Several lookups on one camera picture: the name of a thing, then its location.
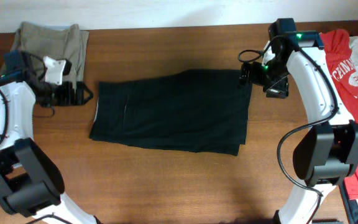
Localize black shorts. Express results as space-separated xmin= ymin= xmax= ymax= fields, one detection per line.
xmin=89 ymin=69 xmax=252 ymax=156

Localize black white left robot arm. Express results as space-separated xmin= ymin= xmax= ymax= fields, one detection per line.
xmin=0 ymin=50 xmax=100 ymax=223

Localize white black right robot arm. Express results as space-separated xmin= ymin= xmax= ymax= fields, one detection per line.
xmin=240 ymin=28 xmax=358 ymax=223

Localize folded khaki shorts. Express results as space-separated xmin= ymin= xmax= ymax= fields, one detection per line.
xmin=11 ymin=22 xmax=90 ymax=89

